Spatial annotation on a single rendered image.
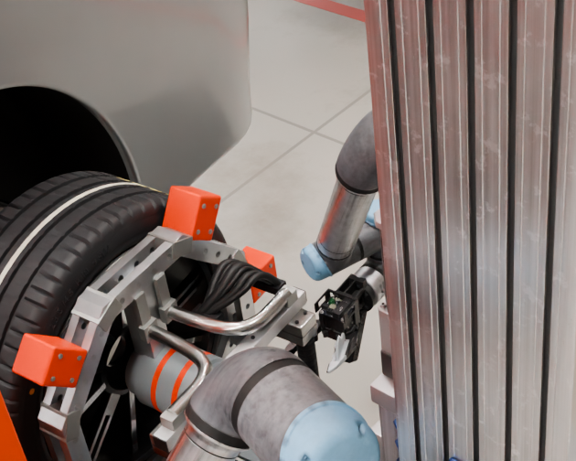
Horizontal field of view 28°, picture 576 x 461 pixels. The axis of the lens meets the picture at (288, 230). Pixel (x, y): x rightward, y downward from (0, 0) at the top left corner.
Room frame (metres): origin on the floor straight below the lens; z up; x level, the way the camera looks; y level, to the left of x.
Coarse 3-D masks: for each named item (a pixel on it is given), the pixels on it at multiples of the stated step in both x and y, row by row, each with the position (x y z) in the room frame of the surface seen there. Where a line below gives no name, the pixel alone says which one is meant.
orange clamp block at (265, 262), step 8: (248, 248) 1.90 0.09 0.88; (248, 256) 1.87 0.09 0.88; (256, 256) 1.87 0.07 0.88; (264, 256) 1.86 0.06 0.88; (272, 256) 1.86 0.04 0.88; (256, 264) 1.84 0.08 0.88; (264, 264) 1.84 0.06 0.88; (272, 264) 1.85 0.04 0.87; (272, 272) 1.85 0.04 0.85; (256, 288) 1.81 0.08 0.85; (256, 296) 1.80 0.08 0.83
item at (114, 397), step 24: (192, 264) 1.83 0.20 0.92; (168, 288) 1.89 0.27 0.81; (192, 288) 1.82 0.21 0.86; (120, 336) 1.71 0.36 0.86; (192, 336) 1.79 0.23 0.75; (120, 360) 1.68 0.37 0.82; (96, 384) 1.59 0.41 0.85; (120, 384) 1.64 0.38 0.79; (96, 408) 1.76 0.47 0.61; (120, 408) 1.75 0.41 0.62; (144, 408) 1.73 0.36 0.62; (96, 432) 1.55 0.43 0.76; (120, 432) 1.68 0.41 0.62; (144, 432) 1.67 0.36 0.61; (96, 456) 1.54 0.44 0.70; (120, 456) 1.60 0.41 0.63; (144, 456) 1.60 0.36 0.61
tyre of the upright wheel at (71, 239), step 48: (48, 192) 1.79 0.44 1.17; (96, 192) 1.78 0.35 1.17; (144, 192) 1.81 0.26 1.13; (0, 240) 1.67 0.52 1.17; (48, 240) 1.64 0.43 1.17; (96, 240) 1.63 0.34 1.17; (0, 288) 1.57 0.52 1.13; (48, 288) 1.54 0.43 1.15; (0, 336) 1.50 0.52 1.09; (0, 384) 1.44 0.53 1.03
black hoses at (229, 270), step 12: (228, 264) 1.66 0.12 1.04; (240, 264) 1.65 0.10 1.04; (216, 276) 1.64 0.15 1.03; (228, 276) 1.63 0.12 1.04; (240, 276) 1.62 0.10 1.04; (252, 276) 1.62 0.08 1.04; (264, 276) 1.63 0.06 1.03; (216, 288) 1.62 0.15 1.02; (228, 288) 1.61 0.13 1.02; (240, 288) 1.61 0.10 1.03; (264, 288) 1.66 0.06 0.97; (276, 288) 1.65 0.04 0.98; (204, 300) 1.62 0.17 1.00; (216, 300) 1.61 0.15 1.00; (228, 300) 1.60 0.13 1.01; (204, 312) 1.60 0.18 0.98; (216, 312) 1.60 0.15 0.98
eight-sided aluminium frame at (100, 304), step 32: (128, 256) 1.63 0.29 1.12; (160, 256) 1.62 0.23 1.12; (192, 256) 1.68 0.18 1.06; (224, 256) 1.75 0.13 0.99; (96, 288) 1.55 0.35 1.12; (128, 288) 1.55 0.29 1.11; (96, 320) 1.49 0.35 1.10; (224, 320) 1.80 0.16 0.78; (96, 352) 1.47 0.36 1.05; (224, 352) 1.76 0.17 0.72; (64, 416) 1.39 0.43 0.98; (64, 448) 1.38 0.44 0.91
